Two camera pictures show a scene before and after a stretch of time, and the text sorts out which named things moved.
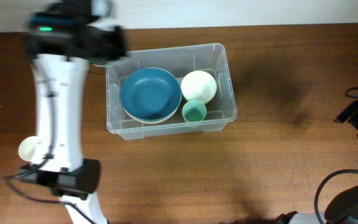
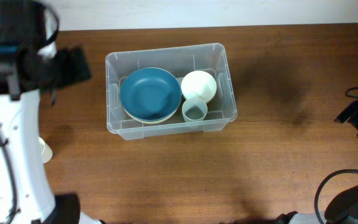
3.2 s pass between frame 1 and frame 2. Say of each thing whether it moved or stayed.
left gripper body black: moved
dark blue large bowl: stayed
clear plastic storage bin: stayed
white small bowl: stayed
